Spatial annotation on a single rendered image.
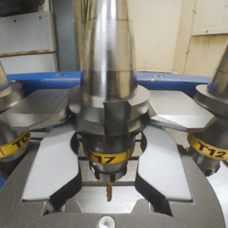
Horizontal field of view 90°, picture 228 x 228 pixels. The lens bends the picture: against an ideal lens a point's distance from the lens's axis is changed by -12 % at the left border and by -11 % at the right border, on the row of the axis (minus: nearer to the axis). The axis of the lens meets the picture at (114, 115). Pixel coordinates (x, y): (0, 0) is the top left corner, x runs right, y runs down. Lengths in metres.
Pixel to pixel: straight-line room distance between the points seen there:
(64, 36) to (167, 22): 0.74
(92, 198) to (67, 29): 0.70
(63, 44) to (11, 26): 0.26
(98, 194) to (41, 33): 0.69
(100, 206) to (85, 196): 0.05
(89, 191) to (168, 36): 1.08
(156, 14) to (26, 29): 0.83
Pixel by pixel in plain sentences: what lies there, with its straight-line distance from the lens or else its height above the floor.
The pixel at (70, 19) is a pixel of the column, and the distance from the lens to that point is 0.73.
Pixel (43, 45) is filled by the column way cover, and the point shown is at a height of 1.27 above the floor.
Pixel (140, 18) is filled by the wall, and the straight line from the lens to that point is 1.09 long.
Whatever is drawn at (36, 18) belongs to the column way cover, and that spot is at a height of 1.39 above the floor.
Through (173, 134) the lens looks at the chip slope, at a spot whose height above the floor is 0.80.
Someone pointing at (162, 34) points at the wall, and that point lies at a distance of 1.12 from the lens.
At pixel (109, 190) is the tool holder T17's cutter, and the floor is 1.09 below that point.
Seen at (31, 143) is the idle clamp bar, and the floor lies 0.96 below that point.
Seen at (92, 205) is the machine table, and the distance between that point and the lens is 0.39.
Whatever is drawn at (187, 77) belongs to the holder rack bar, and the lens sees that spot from 0.18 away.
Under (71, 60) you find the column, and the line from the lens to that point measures 0.73.
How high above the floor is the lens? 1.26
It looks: 29 degrees down
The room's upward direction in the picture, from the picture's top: 1 degrees clockwise
